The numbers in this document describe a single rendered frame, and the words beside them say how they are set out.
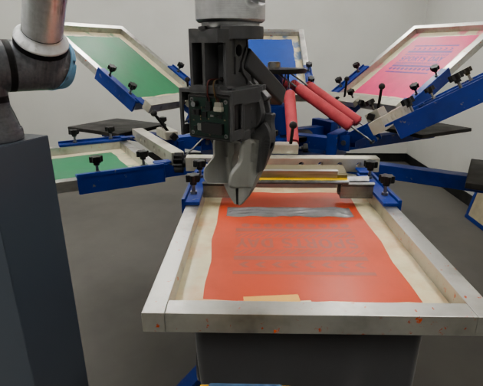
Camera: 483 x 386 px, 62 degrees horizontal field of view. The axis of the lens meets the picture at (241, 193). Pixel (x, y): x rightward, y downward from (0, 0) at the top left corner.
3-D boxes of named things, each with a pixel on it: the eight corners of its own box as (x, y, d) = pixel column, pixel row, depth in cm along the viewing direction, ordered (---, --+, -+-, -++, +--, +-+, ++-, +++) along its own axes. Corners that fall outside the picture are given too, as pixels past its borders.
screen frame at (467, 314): (497, 336, 65) (502, 317, 64) (142, 332, 66) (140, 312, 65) (366, 185, 140) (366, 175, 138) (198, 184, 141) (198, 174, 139)
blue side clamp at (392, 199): (399, 224, 111) (402, 200, 109) (381, 224, 111) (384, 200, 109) (369, 188, 140) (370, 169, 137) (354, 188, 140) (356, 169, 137)
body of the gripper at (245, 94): (179, 140, 46) (172, 25, 41) (222, 127, 52) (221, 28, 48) (234, 148, 42) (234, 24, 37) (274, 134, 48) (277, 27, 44)
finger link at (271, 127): (234, 168, 50) (234, 98, 47) (242, 165, 51) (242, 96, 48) (267, 175, 47) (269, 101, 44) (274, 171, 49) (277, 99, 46)
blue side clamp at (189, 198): (200, 222, 112) (199, 199, 110) (182, 222, 112) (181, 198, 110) (210, 188, 141) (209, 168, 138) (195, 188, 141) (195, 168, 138)
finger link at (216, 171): (196, 210, 50) (193, 137, 47) (224, 196, 54) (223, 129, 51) (217, 216, 48) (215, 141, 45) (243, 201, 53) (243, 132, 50)
